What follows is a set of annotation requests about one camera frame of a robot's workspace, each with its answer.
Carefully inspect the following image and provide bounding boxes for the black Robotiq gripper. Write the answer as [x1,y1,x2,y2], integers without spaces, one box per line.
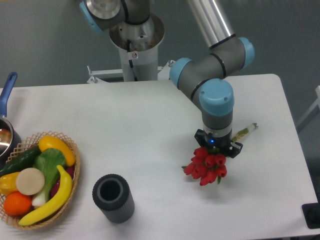
[194,129,243,159]

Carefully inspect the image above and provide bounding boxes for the red tulip bouquet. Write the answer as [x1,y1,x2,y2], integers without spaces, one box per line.
[181,122,259,186]

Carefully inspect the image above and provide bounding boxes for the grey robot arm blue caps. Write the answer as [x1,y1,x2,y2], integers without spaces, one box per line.
[79,0,255,158]

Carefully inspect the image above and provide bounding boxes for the black device at table edge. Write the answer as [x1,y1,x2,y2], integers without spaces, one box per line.
[301,202,320,229]

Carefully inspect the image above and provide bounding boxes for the dark grey ribbed vase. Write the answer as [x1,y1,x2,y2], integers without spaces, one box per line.
[92,173,135,224]

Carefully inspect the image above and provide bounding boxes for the yellow banana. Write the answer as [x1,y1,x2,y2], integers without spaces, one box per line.
[18,165,73,227]

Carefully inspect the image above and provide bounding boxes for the red purple vegetable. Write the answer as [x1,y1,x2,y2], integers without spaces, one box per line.
[50,166,75,199]

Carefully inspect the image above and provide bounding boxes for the yellow squash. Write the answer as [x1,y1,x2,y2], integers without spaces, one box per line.
[38,135,76,167]

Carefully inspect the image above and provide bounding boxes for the green bok choy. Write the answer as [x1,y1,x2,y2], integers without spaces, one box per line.
[32,148,66,208]

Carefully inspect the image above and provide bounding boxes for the woven wicker basket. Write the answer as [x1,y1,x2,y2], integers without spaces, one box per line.
[0,131,81,230]

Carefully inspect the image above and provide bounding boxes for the dark green cucumber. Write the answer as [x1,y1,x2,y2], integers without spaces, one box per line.
[0,145,41,177]

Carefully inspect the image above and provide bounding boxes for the beige round disc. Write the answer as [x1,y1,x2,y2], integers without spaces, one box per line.
[15,167,45,196]

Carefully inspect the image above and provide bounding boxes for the orange fruit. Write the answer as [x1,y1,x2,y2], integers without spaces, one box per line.
[3,191,32,216]

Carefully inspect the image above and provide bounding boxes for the yellow bell pepper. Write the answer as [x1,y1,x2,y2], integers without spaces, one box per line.
[0,172,20,196]

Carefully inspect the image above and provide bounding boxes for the white metal base frame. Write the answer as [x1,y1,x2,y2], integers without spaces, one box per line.
[86,59,176,84]

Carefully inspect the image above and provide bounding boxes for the white frame at right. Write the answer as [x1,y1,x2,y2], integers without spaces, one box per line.
[296,85,320,134]

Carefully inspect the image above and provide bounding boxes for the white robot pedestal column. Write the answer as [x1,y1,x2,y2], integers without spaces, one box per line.
[109,13,165,82]

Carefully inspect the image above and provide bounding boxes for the blue handled saucepan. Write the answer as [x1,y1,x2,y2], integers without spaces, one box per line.
[0,72,22,169]

